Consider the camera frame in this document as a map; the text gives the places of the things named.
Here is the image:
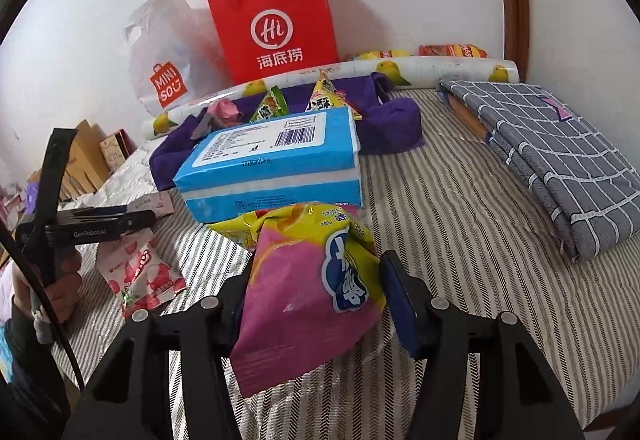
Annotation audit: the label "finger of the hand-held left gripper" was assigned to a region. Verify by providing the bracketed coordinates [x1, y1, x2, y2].
[60, 206, 157, 233]

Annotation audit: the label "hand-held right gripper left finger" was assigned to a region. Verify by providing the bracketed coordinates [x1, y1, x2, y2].
[60, 260, 256, 440]

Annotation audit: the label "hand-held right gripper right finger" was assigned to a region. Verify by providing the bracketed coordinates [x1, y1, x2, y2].
[378, 250, 586, 440]

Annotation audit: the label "small white pink packet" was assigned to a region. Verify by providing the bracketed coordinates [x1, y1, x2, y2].
[127, 194, 175, 219]

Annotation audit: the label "pink yellow snack bag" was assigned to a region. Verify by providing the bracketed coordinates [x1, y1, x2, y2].
[207, 202, 386, 393]

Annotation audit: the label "pink snack packet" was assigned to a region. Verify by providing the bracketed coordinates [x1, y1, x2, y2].
[202, 99, 241, 128]

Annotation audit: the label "person's left hand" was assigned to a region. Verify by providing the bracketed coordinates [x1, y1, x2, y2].
[12, 250, 83, 326]

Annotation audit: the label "strawberry print snack packet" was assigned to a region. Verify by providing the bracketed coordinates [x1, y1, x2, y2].
[96, 227, 187, 320]

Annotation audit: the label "box with dark red lid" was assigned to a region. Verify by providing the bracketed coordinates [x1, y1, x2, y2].
[99, 130, 137, 169]

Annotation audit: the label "striped bed sheet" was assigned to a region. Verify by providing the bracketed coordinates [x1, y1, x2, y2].
[50, 85, 640, 440]

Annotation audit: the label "blue tissue pack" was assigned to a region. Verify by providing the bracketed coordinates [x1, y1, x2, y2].
[172, 106, 363, 225]

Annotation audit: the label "white plastic bag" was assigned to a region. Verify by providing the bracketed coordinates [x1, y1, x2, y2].
[124, 0, 236, 116]

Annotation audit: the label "green triangular snack packet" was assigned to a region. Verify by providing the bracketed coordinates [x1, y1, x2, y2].
[248, 87, 290, 123]

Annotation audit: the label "purple fabric bag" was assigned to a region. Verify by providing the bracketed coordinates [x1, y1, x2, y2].
[149, 72, 426, 191]

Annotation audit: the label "grey checked folded cloth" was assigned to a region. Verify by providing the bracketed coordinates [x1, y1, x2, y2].
[437, 79, 640, 263]

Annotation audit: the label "red paper bag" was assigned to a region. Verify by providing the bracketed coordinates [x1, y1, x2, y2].
[207, 0, 341, 85]

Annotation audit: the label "yellow triangular snack packet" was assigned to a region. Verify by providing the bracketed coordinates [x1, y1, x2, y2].
[305, 70, 363, 121]

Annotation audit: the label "fruit print paper roll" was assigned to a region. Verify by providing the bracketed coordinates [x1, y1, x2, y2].
[140, 57, 522, 138]

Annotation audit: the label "yellow chip bag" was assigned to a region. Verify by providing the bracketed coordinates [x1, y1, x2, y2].
[352, 49, 413, 62]

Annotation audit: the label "red chip bag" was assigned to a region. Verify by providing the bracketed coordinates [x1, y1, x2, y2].
[417, 43, 488, 59]

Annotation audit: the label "cardboard boxes by wall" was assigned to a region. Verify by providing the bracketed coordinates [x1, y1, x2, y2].
[60, 140, 161, 206]

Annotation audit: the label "black cable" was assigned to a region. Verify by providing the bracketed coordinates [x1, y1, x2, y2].
[0, 220, 86, 393]

